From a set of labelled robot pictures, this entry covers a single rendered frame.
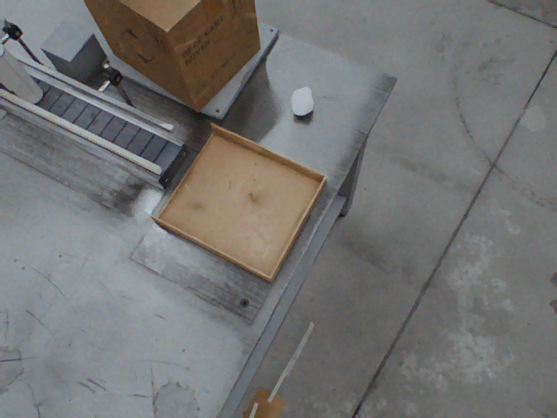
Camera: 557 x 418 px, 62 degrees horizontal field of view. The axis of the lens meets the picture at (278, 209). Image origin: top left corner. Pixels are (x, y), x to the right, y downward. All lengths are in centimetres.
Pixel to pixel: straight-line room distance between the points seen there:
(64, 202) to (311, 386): 108
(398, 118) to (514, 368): 110
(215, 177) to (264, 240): 19
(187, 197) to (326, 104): 40
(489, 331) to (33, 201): 156
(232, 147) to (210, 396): 55
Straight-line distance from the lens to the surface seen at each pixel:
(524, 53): 253
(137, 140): 111
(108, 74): 112
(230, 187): 105
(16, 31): 132
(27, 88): 123
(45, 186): 121
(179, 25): 96
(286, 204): 102
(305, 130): 111
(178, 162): 108
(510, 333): 194
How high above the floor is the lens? 178
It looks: 68 degrees down
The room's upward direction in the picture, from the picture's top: 9 degrees counter-clockwise
